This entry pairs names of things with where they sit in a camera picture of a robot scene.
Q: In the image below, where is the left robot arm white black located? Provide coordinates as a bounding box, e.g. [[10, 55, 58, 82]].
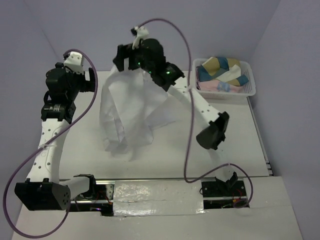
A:
[[14, 62, 98, 211]]

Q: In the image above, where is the silver foil tape panel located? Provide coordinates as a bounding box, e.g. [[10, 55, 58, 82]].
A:
[[113, 180, 205, 217]]

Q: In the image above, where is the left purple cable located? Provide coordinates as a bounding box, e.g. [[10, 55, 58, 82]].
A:
[[2, 48, 99, 238]]

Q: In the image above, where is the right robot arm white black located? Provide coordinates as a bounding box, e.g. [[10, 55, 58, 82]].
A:
[[112, 38, 230, 152]]

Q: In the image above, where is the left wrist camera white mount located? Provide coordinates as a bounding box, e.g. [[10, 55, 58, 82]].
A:
[[63, 51, 85, 75]]

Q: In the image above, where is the colourful patchwork shirt in basket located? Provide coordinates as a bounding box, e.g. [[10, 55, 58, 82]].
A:
[[196, 57, 243, 81]]

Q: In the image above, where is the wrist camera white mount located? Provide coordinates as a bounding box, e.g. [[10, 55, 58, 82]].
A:
[[63, 51, 85, 75], [130, 25, 149, 50]]

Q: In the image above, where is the pink shirt in basket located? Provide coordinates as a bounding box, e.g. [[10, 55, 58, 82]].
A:
[[197, 72, 249, 93]]

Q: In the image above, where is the purple cable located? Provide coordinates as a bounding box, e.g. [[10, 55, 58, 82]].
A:
[[139, 18, 253, 209], [2, 48, 99, 238]]

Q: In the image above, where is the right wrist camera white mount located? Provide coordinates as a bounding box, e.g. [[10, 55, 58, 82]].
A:
[[130, 25, 149, 50]]

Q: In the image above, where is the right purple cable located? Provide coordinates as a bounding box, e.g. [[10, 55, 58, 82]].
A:
[[139, 18, 253, 209]]

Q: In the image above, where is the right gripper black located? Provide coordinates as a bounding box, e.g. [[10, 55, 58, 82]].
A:
[[113, 42, 155, 74]]

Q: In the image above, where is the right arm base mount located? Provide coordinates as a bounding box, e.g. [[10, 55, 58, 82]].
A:
[[199, 180, 250, 210]]

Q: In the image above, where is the white long sleeve shirt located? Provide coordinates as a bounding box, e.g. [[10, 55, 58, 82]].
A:
[[99, 66, 177, 157]]

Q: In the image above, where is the white plastic basket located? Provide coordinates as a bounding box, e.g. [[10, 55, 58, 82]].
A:
[[191, 57, 256, 99]]

